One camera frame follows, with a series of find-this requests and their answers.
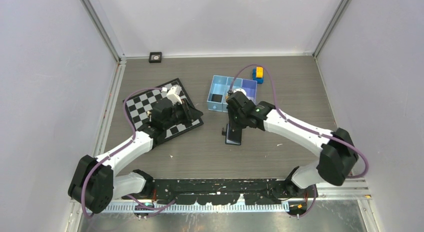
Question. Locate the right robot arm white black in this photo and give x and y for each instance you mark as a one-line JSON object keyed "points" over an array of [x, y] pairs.
{"points": [[334, 149]]}

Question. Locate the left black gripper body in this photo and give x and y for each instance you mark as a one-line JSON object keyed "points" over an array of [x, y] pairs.
{"points": [[181, 113]]}

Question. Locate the purple bin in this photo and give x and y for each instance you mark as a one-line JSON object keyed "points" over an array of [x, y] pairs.
{"points": [[248, 86]]}

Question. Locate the small black square box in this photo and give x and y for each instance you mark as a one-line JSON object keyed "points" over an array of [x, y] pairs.
{"points": [[155, 57]]}

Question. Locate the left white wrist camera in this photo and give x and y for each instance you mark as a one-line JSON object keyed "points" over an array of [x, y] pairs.
{"points": [[173, 94]]}

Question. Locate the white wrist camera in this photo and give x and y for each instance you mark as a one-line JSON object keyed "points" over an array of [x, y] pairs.
{"points": [[173, 94], [240, 90]]}

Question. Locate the black square item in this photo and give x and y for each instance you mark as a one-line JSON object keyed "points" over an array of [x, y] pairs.
{"points": [[216, 98]]}

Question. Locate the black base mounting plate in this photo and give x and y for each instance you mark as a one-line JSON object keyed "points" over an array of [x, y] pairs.
{"points": [[263, 191]]}

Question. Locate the blue yellow toy blocks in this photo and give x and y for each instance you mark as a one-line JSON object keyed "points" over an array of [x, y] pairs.
{"points": [[258, 74]]}

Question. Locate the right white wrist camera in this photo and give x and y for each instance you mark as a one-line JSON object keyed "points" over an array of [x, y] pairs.
{"points": [[240, 90]]}

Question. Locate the light blue bin left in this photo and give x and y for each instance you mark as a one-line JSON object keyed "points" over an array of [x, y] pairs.
{"points": [[218, 86]]}

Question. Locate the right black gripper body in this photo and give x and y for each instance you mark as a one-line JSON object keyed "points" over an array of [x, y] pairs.
{"points": [[238, 117]]}

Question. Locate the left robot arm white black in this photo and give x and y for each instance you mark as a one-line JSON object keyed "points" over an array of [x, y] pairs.
{"points": [[96, 181]]}

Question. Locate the black white chessboard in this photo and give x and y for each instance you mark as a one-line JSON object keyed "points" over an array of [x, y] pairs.
{"points": [[152, 104]]}

